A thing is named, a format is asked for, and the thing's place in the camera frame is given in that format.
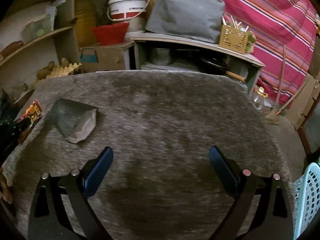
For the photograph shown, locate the stacked cardboard boxes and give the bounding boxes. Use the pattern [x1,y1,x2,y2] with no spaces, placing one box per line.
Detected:
[285,35,319,130]

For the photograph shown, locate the grey cloth bundle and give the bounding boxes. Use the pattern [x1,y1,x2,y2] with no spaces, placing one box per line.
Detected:
[146,0,225,43]

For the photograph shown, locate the white plastic bucket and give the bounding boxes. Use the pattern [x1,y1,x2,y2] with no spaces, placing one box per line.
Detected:
[107,0,150,22]

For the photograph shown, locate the egg carton tray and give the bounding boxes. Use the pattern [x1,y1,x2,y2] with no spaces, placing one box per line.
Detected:
[30,57,82,89]

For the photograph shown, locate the person's left hand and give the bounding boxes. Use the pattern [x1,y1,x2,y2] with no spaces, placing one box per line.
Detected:
[0,167,13,204]

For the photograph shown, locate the orange clear snack wrapper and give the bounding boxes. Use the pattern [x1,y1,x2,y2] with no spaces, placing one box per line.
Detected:
[19,100,43,132]

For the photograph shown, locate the plastic oil bottle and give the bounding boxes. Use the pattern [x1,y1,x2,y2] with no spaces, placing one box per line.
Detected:
[251,86,268,111]

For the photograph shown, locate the broom with wooden handle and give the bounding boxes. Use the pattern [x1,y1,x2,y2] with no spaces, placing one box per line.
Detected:
[264,45,309,125]

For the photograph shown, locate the cardboard box under shelf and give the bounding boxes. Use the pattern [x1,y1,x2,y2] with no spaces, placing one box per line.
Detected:
[80,40,136,73]

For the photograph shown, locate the yellow oil jug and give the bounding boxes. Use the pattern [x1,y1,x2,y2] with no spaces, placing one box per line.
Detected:
[74,0,97,48]

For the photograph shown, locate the green vegetables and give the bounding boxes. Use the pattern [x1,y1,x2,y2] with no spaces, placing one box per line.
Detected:
[245,31,256,54]

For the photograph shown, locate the wooden wall shelf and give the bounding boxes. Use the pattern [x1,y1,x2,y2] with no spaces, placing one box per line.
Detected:
[1,0,80,90]

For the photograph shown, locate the grey foil pouch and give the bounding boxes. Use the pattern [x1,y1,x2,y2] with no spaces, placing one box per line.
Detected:
[47,98,98,144]

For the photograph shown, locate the red plastic basin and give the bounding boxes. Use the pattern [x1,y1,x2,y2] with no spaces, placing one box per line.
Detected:
[92,22,130,46]

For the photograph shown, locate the light blue plastic basket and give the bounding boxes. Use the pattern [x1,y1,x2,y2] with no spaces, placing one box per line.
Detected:
[293,163,319,239]

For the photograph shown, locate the pan with wooden handle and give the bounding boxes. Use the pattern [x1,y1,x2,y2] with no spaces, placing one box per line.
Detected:
[197,59,246,83]

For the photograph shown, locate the woven utensil box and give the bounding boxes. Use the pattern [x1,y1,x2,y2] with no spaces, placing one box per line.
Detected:
[219,16,249,54]

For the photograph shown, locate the red striped cloth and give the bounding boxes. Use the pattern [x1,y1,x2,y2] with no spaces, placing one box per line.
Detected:
[223,0,316,104]

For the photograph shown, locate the grey side table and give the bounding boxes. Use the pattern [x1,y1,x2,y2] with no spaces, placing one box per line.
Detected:
[129,33,265,94]

